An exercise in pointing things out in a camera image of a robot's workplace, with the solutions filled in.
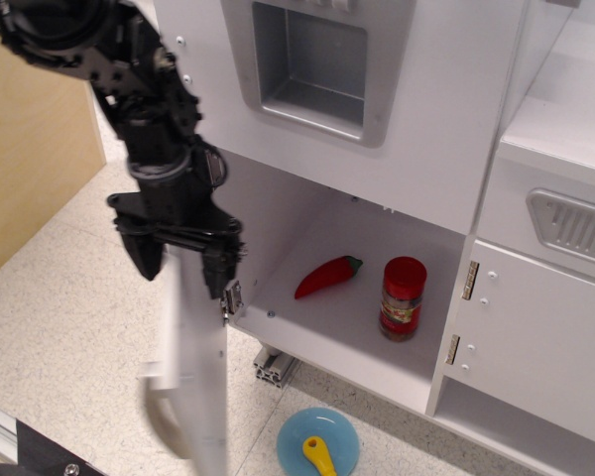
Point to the light blue plate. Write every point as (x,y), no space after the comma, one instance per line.
(336,431)

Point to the brass cabinet hinge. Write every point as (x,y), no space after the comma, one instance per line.
(470,280)
(452,349)

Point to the white toy fridge cabinet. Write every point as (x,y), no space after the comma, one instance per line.
(306,197)

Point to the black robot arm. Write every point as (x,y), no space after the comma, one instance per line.
(135,80)

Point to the white toy oven cabinet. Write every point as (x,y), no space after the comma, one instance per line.
(523,380)

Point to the upper brass cabinet hinge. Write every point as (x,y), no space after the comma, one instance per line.
(470,280)

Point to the red toy chili pepper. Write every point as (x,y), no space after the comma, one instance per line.
(331,273)

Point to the red lid spice jar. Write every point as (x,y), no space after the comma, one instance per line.
(402,291)

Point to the grey oven vent panel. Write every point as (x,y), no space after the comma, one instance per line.
(563,223)

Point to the aluminium extrusion foot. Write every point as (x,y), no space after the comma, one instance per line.
(274,369)

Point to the light plywood panel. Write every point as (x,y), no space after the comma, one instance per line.
(50,147)

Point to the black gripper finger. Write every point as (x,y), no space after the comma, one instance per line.
(219,269)
(146,252)

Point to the lower brass cabinet hinge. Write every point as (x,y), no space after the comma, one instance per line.
(452,349)

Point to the lower metal door hinge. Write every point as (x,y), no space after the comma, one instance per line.
(231,302)

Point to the white fridge door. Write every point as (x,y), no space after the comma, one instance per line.
(196,362)

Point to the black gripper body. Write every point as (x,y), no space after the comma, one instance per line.
(180,209)

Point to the grey fridge door handle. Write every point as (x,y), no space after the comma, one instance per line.
(159,411)

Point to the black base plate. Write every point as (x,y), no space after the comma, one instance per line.
(39,455)

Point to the yellow toy utensil handle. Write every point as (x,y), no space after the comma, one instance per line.
(315,450)

